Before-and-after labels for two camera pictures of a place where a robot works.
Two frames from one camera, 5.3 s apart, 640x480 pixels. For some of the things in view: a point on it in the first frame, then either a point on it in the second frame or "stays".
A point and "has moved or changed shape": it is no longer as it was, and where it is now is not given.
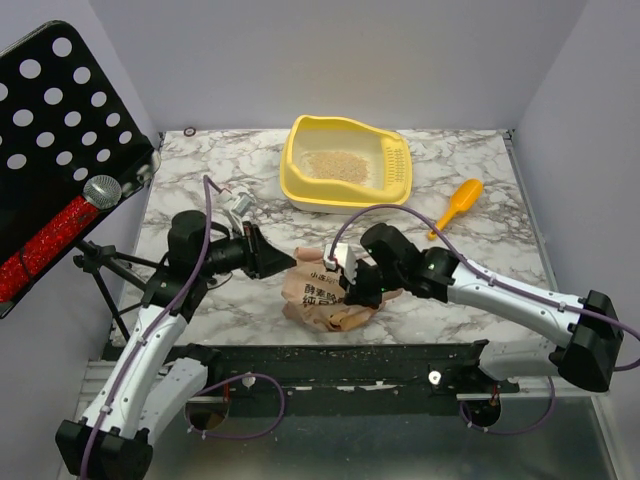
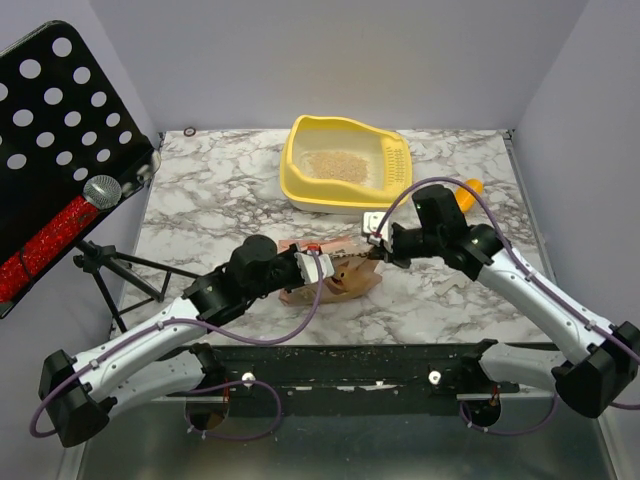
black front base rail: x=345 y=379 stays
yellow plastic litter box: x=333 y=165 stays
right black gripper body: x=364 y=279 to x=398 y=243
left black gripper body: x=252 y=261 to x=284 y=272
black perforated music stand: x=62 y=124 stays
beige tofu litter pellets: x=342 y=166 stays
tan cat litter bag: x=313 y=294 has moved or changed shape
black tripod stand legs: x=93 y=258 stays
